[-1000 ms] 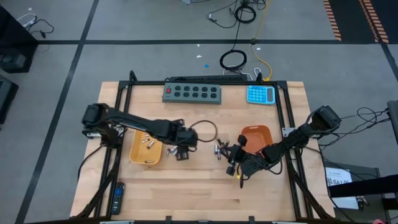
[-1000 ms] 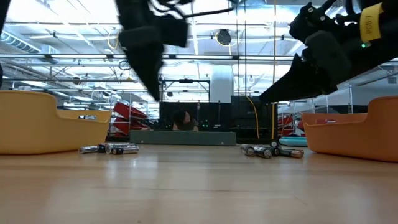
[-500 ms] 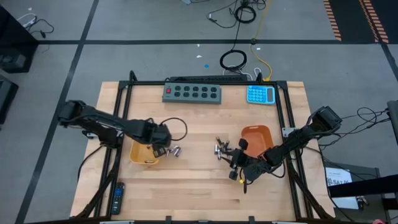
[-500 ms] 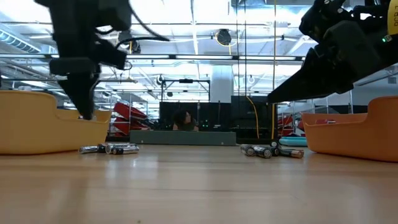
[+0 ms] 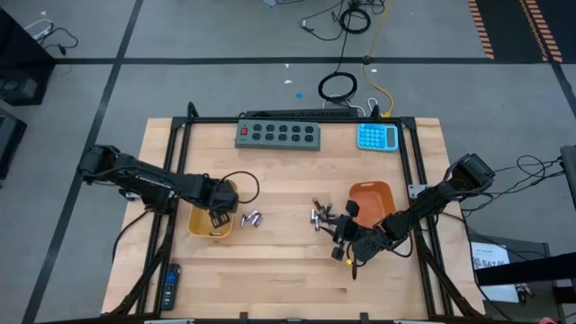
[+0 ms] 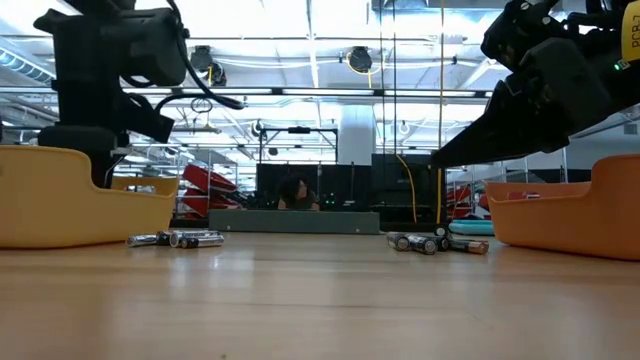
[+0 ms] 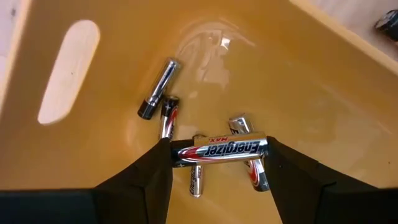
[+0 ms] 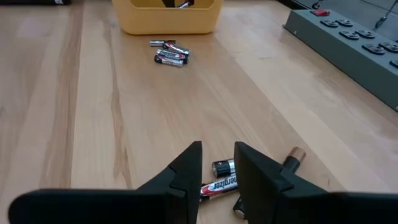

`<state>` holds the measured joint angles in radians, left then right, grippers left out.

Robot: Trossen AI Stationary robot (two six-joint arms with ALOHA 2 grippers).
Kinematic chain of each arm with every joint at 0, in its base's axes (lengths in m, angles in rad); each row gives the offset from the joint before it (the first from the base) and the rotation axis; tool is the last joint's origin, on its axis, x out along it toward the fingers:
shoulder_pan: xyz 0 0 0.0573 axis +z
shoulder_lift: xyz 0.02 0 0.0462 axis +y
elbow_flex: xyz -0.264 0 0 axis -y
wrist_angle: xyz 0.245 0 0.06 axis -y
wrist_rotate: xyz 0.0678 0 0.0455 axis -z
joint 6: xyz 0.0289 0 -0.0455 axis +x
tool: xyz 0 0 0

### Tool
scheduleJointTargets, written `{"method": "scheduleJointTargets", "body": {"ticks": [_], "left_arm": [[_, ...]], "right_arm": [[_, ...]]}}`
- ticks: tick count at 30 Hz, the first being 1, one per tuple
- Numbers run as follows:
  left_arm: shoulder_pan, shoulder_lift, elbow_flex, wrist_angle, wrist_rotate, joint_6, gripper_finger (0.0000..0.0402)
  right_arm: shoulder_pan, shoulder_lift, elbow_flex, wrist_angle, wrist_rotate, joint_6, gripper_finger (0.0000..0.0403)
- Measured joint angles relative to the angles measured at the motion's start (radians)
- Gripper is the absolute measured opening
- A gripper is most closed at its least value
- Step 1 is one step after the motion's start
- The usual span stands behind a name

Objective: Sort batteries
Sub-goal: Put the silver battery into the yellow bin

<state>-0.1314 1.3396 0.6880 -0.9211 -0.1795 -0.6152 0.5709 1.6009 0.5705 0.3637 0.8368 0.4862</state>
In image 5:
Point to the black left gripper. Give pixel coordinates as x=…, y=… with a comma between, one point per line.
x=214, y=208

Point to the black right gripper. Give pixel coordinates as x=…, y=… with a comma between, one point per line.
x=351, y=234

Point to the yellow plastic bin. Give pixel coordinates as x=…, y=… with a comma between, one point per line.
x=200, y=225

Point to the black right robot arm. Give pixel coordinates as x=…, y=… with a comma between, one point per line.
x=432, y=198

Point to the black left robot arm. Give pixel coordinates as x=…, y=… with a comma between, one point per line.
x=148, y=177

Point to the orange plastic bin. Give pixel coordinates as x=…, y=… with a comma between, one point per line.
x=371, y=198

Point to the black remote control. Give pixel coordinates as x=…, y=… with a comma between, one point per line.
x=170, y=286

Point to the blue calculator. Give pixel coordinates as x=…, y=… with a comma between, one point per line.
x=377, y=137

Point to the grey power strip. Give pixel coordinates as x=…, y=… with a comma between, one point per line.
x=276, y=136

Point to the long black power bar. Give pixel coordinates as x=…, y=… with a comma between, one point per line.
x=301, y=113

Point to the white paper sign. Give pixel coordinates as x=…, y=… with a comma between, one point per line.
x=490, y=261

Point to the black beam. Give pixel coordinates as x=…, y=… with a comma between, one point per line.
x=526, y=270

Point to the black equipment case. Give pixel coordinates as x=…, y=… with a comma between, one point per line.
x=9, y=144

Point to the black cabinet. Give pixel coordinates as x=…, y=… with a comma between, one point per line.
x=22, y=67

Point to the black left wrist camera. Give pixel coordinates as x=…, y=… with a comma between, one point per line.
x=230, y=202

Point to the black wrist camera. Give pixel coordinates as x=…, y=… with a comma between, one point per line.
x=230, y=202
x=373, y=245

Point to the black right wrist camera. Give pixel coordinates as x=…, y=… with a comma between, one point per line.
x=373, y=245

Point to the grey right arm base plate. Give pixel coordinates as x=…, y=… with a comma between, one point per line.
x=416, y=190

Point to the grey left arm base plate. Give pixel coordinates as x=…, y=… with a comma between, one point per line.
x=128, y=195

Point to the black metal frame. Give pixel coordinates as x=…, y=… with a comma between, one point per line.
x=292, y=120

